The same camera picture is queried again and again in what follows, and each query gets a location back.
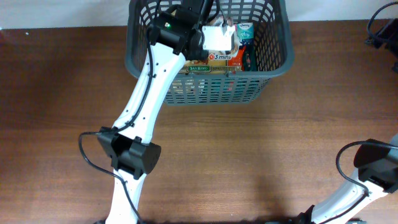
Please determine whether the black cable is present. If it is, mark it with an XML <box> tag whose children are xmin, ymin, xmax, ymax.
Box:
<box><xmin>320</xmin><ymin>1</ymin><xmax>398</xmax><ymax>224</ymax></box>
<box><xmin>78</xmin><ymin>0</ymin><xmax>221</xmax><ymax>224</ymax></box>

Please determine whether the Kleenex tissue multipack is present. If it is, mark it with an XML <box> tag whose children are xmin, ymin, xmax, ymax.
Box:
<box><xmin>236</xmin><ymin>22</ymin><xmax>254</xmax><ymax>45</ymax></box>

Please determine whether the orange spaghetti packet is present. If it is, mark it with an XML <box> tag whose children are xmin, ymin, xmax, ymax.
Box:
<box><xmin>180</xmin><ymin>46</ymin><xmax>246</xmax><ymax>74</ymax></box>

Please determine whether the brown white pastry bag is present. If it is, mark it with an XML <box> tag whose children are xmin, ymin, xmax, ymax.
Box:
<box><xmin>202</xmin><ymin>16</ymin><xmax>240</xmax><ymax>55</ymax></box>

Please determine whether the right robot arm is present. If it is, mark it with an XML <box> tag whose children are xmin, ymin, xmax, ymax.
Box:
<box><xmin>294</xmin><ymin>21</ymin><xmax>397</xmax><ymax>223</ymax></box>

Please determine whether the left black cable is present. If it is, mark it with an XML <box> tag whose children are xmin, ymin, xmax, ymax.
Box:
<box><xmin>78</xmin><ymin>0</ymin><xmax>221</xmax><ymax>224</ymax></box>

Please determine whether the grey plastic basket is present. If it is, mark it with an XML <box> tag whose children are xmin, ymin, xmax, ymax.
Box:
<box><xmin>125</xmin><ymin>0</ymin><xmax>295</xmax><ymax>106</ymax></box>

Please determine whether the green coffee bag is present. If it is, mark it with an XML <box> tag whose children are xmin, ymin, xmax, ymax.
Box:
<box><xmin>242</xmin><ymin>45</ymin><xmax>257</xmax><ymax>72</ymax></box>

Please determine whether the right black cable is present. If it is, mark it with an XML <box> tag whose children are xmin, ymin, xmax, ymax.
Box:
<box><xmin>320</xmin><ymin>1</ymin><xmax>398</xmax><ymax>224</ymax></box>

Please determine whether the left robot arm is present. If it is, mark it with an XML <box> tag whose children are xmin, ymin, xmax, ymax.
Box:
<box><xmin>96</xmin><ymin>1</ymin><xmax>214</xmax><ymax>223</ymax></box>

